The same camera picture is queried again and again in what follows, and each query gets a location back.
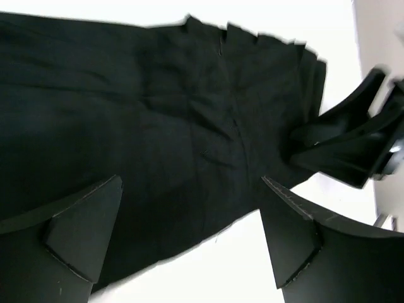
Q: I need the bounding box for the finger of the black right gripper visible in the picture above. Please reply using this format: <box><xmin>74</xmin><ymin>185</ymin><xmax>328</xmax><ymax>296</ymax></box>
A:
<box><xmin>290</xmin><ymin>69</ymin><xmax>386</xmax><ymax>147</ymax></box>
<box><xmin>290</xmin><ymin>80</ymin><xmax>403</xmax><ymax>188</ymax></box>

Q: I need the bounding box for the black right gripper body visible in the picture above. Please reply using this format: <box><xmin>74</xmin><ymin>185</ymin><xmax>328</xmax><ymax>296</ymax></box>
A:
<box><xmin>374</xmin><ymin>126</ymin><xmax>403</xmax><ymax>181</ymax></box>

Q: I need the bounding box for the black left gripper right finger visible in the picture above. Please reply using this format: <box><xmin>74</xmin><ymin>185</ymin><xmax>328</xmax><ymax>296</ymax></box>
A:
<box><xmin>260</xmin><ymin>177</ymin><xmax>403</xmax><ymax>302</ymax></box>

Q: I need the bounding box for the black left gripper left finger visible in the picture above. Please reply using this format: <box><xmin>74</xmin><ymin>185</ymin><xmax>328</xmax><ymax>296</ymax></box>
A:
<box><xmin>1</xmin><ymin>175</ymin><xmax>122</xmax><ymax>303</ymax></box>

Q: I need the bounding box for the black pleated skirt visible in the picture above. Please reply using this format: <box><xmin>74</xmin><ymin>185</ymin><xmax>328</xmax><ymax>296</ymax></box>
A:
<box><xmin>1</xmin><ymin>13</ymin><xmax>326</xmax><ymax>290</ymax></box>

